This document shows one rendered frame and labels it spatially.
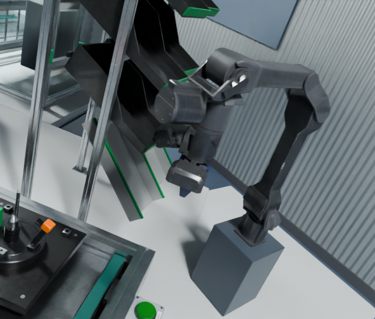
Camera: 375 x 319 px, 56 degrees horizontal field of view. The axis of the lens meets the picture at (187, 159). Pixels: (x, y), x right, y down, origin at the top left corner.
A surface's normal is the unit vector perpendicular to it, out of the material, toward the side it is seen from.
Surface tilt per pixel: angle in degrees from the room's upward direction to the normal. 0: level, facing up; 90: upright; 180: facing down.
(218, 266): 90
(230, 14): 90
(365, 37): 90
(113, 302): 0
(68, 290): 0
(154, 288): 0
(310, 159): 90
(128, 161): 45
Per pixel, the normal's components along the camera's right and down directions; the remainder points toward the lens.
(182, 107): 0.58, 0.24
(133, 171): 0.84, -0.29
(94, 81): -0.38, 0.33
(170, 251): 0.30, -0.84
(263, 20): -0.73, 0.09
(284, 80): 0.51, 0.54
